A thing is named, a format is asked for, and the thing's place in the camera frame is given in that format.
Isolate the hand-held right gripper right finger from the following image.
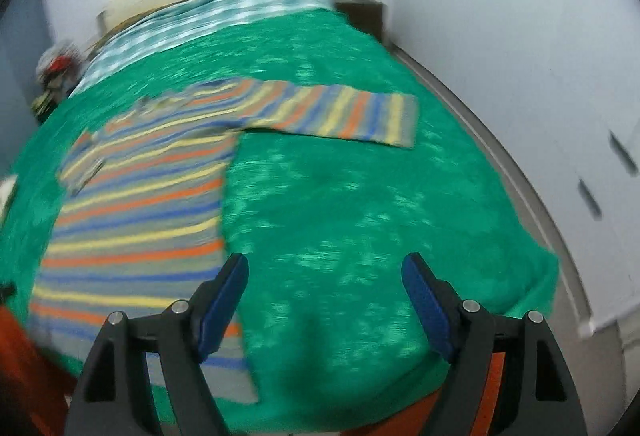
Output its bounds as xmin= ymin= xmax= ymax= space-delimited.
xmin=401 ymin=252 xmax=588 ymax=436

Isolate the orange bedsheet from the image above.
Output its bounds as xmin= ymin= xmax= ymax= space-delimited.
xmin=0 ymin=301 xmax=506 ymax=436

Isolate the pile of clothes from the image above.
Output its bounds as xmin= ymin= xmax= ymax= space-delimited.
xmin=32 ymin=41 xmax=93 ymax=122

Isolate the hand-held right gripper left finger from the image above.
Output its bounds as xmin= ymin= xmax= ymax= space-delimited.
xmin=64 ymin=252 xmax=250 ymax=436

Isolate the green checkered bedsheet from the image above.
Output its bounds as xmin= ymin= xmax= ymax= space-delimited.
xmin=70 ymin=0 xmax=336 ymax=97

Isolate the dark wooden nightstand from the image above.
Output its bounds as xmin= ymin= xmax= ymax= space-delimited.
xmin=332 ymin=0 xmax=386 ymax=42

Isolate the white wardrobe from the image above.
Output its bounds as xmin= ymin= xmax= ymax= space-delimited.
xmin=390 ymin=0 xmax=640 ymax=342

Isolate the green blanket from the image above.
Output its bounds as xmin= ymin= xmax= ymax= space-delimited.
xmin=0 ymin=9 xmax=561 ymax=434

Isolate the striped knit sweater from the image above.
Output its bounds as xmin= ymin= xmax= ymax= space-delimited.
xmin=29 ymin=77 xmax=420 ymax=404

